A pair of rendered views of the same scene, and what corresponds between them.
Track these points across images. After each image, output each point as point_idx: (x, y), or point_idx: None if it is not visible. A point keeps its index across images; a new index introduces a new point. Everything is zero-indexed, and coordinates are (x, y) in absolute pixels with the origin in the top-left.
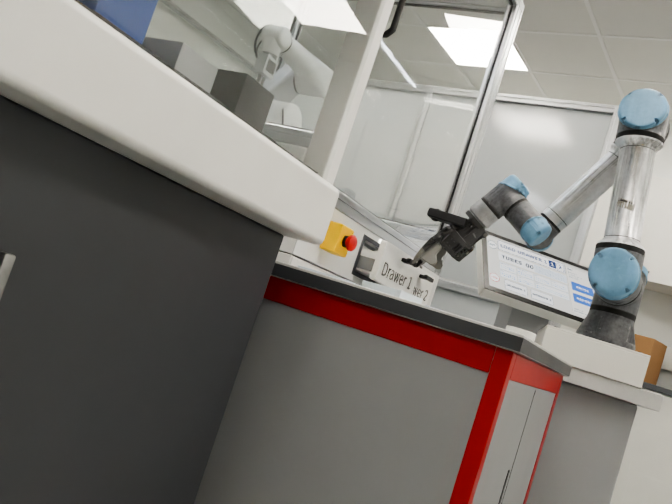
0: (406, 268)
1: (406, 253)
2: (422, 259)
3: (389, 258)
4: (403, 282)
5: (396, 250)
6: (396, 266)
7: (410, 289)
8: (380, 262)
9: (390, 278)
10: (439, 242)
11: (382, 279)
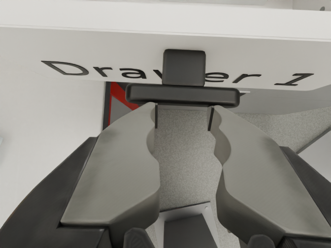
0: (243, 63)
1: (211, 33)
2: (215, 124)
3: (56, 54)
4: (236, 79)
5: (77, 37)
6: (143, 63)
7: (308, 85)
8: (14, 62)
9: (130, 77)
10: (248, 242)
11: (86, 77)
